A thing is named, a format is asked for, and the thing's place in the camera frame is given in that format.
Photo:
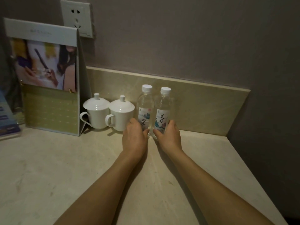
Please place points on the person's right hand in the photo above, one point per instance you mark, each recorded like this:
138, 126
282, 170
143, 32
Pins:
170, 142

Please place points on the white ceramic cup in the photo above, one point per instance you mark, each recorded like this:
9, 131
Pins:
121, 120
97, 118

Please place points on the clear water bottle dark label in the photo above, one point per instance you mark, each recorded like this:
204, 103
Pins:
145, 107

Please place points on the person's left forearm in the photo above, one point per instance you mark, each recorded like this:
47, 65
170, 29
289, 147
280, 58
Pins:
103, 192

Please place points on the person's right forearm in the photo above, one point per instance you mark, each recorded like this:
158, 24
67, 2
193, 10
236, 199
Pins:
211, 192

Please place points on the white ceramic cup lid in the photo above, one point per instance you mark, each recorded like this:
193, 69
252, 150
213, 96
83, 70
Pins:
121, 107
96, 104

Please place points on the blue leaflet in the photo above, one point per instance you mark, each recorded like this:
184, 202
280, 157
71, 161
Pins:
8, 124

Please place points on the person's left hand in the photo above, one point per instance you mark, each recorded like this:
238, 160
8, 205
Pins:
133, 142

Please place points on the folding photo display stand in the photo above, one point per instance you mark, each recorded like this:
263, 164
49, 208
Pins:
51, 91

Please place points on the white wall power socket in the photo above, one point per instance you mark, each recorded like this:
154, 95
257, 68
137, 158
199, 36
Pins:
76, 18

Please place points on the person's right thumb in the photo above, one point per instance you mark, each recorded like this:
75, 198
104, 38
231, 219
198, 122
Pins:
157, 133

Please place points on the person's left thumb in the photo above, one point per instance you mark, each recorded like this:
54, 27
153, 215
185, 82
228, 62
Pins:
145, 133

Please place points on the clear water bottle pink label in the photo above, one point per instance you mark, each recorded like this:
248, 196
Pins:
164, 107

